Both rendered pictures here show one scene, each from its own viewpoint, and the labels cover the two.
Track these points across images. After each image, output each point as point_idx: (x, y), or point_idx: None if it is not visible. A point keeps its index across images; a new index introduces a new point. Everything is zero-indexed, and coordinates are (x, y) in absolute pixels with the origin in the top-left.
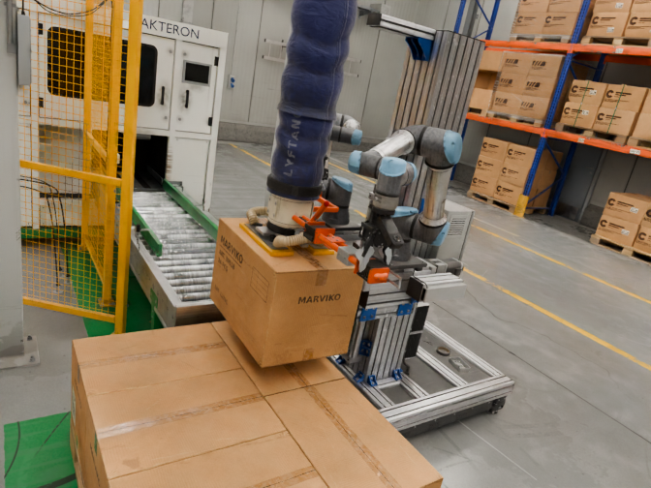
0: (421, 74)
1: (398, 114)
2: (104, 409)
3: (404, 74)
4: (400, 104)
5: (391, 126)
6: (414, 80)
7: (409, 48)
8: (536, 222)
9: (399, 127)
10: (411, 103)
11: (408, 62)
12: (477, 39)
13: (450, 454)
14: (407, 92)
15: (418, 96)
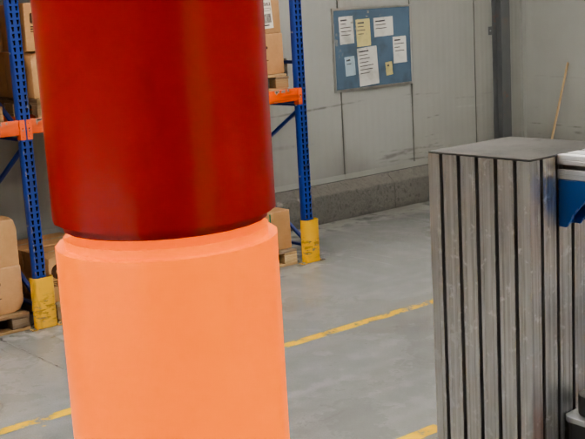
0: (579, 250)
1: (548, 363)
2: None
3: (539, 267)
4: (547, 338)
5: (538, 399)
6: (566, 272)
7: (536, 206)
8: None
9: (557, 388)
10: (571, 321)
11: (539, 238)
12: (534, 138)
13: None
14: (556, 304)
15: (584, 299)
